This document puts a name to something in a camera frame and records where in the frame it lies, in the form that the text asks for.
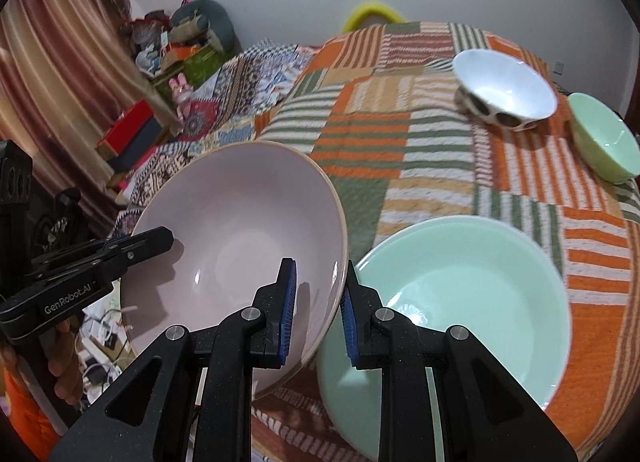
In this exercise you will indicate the patterned checkered blanket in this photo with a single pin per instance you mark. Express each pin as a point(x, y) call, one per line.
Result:
point(226, 109)

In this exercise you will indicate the pink bowl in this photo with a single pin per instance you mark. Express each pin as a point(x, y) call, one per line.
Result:
point(235, 214)

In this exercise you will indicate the grey plush toy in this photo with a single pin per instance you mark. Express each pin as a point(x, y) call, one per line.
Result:
point(203, 20)

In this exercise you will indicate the yellow foam chair back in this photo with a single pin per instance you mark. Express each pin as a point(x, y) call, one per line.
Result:
point(371, 11)

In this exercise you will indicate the striped red gold curtain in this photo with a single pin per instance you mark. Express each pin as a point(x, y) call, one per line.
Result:
point(66, 76)

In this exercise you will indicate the dark blue box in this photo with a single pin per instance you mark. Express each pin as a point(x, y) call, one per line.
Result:
point(145, 138)

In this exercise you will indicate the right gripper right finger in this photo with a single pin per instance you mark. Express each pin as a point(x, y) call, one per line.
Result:
point(444, 395)

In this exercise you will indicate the white wall socket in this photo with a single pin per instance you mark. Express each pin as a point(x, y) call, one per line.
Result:
point(558, 68)

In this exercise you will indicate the white dotted bowl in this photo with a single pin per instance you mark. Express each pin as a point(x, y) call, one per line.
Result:
point(502, 90)

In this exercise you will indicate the striped patchwork tablecloth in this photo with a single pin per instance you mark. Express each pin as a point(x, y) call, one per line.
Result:
point(375, 109)

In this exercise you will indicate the red box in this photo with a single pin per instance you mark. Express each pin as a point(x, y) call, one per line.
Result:
point(125, 128)

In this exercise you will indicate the mint green bowl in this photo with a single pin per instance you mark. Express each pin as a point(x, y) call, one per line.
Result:
point(603, 140)

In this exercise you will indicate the green cardboard box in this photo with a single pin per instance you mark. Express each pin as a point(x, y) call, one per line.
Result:
point(197, 68)

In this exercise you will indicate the mint green plate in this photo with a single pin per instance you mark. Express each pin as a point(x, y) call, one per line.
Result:
point(454, 271)

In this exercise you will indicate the left hand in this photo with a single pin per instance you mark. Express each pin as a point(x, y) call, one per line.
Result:
point(64, 364)

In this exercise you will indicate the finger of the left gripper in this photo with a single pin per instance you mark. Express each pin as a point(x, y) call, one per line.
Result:
point(107, 265)
point(76, 252)

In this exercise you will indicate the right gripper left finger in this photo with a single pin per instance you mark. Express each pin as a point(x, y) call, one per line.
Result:
point(187, 395)

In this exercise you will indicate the pink rabbit toy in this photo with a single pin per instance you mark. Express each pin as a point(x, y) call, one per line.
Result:
point(181, 93)

